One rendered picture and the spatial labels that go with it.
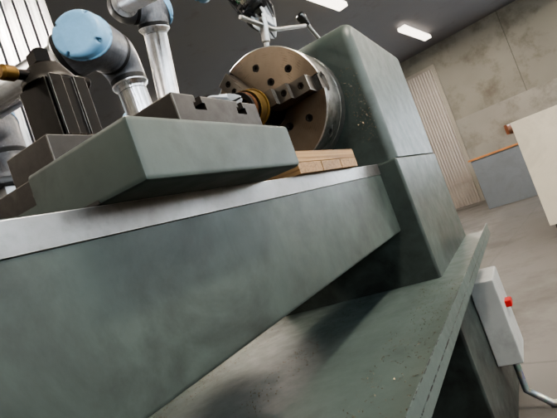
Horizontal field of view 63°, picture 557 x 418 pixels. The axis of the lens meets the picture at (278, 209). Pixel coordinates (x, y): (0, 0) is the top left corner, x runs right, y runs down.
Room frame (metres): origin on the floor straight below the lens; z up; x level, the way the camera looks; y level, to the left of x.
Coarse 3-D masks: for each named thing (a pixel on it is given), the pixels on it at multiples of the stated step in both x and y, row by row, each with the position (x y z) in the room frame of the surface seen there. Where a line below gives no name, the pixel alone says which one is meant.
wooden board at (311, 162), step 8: (296, 152) 0.75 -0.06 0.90; (304, 152) 0.78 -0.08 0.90; (312, 152) 0.81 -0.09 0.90; (320, 152) 0.84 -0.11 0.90; (328, 152) 0.88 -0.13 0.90; (336, 152) 0.91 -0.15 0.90; (344, 152) 0.95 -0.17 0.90; (352, 152) 1.00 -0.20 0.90; (304, 160) 0.77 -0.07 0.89; (312, 160) 0.80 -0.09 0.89; (320, 160) 0.83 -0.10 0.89; (328, 160) 0.86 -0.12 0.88; (336, 160) 0.90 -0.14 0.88; (344, 160) 0.94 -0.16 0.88; (352, 160) 0.98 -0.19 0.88; (296, 168) 0.74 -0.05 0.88; (304, 168) 0.76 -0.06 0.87; (312, 168) 0.79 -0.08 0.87; (320, 168) 0.82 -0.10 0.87; (328, 168) 0.85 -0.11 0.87; (336, 168) 0.89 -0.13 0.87; (344, 168) 0.95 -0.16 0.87; (280, 176) 0.76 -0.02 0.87; (288, 176) 0.75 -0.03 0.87
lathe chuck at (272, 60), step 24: (264, 48) 1.11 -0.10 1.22; (288, 48) 1.08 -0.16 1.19; (240, 72) 1.15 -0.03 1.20; (264, 72) 1.12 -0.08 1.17; (288, 72) 1.09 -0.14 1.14; (312, 72) 1.06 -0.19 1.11; (312, 96) 1.07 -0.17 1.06; (336, 96) 1.11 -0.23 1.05; (288, 120) 1.11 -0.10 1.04; (312, 120) 1.08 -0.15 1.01; (336, 120) 1.12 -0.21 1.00; (312, 144) 1.09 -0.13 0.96
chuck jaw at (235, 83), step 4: (224, 76) 1.13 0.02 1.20; (228, 76) 1.12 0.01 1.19; (232, 76) 1.13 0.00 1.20; (224, 80) 1.13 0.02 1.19; (228, 80) 1.12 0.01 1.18; (232, 80) 1.12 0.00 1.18; (236, 80) 1.12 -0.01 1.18; (240, 80) 1.15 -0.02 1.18; (220, 84) 1.13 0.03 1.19; (224, 84) 1.13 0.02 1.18; (228, 84) 1.13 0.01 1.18; (232, 84) 1.12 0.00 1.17; (236, 84) 1.09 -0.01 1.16; (240, 84) 1.12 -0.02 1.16; (244, 84) 1.14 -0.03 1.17; (220, 88) 1.14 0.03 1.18; (224, 88) 1.13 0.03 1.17; (228, 88) 1.13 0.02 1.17; (232, 88) 1.10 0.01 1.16; (236, 88) 1.09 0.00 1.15; (240, 88) 1.08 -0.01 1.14; (244, 88) 1.10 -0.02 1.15; (248, 88) 1.12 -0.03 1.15; (228, 92) 1.10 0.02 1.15; (232, 92) 1.10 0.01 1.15; (236, 92) 1.07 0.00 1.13
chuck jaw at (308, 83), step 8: (296, 80) 1.04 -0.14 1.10; (304, 80) 1.03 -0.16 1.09; (312, 80) 1.06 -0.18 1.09; (320, 80) 1.06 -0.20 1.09; (280, 88) 1.04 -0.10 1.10; (288, 88) 1.04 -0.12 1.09; (296, 88) 1.04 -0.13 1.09; (304, 88) 1.03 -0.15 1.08; (312, 88) 1.04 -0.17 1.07; (320, 88) 1.06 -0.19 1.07; (272, 96) 1.03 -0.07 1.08; (280, 96) 1.04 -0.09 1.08; (288, 96) 1.03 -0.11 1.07; (296, 96) 1.05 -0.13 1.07; (304, 96) 1.07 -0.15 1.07; (272, 104) 1.03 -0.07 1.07; (280, 104) 1.05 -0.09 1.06; (288, 104) 1.08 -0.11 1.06
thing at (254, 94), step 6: (246, 90) 1.01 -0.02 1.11; (252, 90) 1.03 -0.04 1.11; (258, 90) 1.03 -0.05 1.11; (246, 96) 0.98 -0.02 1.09; (252, 96) 0.99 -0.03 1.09; (258, 96) 1.01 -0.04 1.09; (264, 96) 1.03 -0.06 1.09; (246, 102) 1.07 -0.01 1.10; (252, 102) 0.98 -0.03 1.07; (258, 102) 1.01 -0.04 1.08; (264, 102) 1.02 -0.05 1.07; (258, 108) 1.00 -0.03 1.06; (264, 108) 1.02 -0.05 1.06; (264, 114) 1.03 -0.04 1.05; (264, 120) 1.04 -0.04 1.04
